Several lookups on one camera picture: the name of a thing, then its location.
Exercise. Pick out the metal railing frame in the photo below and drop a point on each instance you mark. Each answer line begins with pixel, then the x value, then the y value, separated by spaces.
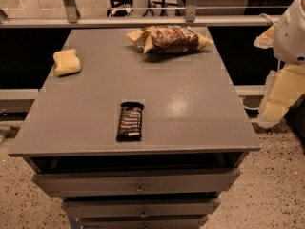
pixel 91 14

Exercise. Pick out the top grey drawer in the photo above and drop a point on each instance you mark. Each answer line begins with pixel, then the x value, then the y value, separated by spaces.
pixel 136 182

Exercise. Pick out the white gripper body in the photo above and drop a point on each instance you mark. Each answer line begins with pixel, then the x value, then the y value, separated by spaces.
pixel 292 37

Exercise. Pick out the bottom grey drawer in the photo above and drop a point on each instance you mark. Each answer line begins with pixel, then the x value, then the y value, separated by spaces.
pixel 164 222

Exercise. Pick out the yellow sponge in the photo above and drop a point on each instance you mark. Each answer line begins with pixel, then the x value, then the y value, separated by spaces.
pixel 66 62

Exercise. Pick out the middle grey drawer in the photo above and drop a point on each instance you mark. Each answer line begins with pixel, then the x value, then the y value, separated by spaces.
pixel 141 208

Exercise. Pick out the grey drawer cabinet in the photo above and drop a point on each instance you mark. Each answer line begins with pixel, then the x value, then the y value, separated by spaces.
pixel 192 116

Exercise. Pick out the black rxbar chocolate bar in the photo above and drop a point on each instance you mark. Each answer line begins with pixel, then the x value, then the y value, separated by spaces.
pixel 130 122

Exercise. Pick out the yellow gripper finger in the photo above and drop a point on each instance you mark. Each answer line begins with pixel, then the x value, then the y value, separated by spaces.
pixel 282 90
pixel 266 39

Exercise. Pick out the brown yellow chip bag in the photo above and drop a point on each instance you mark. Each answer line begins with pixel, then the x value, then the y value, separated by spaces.
pixel 169 39

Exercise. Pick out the grey drawer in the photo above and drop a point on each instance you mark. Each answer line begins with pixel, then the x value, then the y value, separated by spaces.
pixel 141 208
pixel 136 182
pixel 164 222

